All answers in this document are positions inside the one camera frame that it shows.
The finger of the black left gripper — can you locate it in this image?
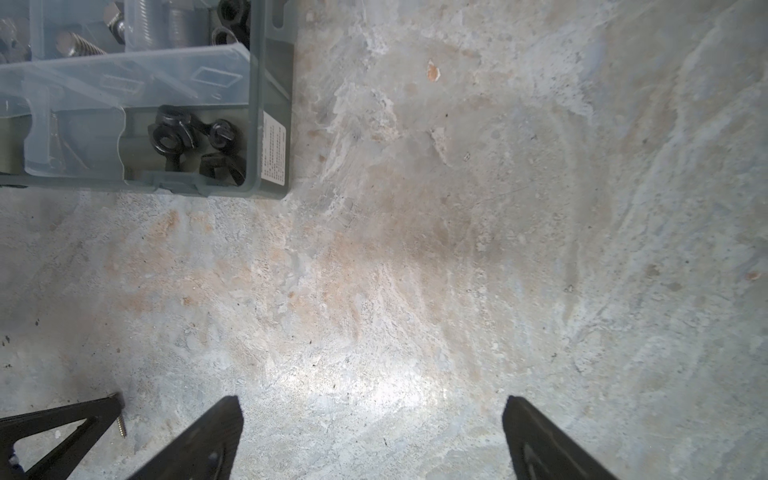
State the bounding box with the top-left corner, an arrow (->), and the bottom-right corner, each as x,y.
1,393 -> 124,447
24,413 -> 120,479

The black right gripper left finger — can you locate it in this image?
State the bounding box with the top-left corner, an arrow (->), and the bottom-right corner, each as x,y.
130,396 -> 244,480

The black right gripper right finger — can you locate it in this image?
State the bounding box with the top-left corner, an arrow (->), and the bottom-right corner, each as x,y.
502,396 -> 617,480

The small brass screw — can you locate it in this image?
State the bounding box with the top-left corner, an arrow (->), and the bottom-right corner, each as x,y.
116,414 -> 127,438

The black wing nut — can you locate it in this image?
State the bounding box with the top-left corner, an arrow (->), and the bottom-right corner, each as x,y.
207,119 -> 240,153
199,153 -> 247,186
148,105 -> 199,172

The silver hex bolt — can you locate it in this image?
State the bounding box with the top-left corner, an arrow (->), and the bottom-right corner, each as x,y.
103,1 -> 126,45
55,30 -> 107,58

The green plastic organizer box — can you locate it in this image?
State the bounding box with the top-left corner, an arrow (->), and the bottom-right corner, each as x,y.
1,1 -> 298,198

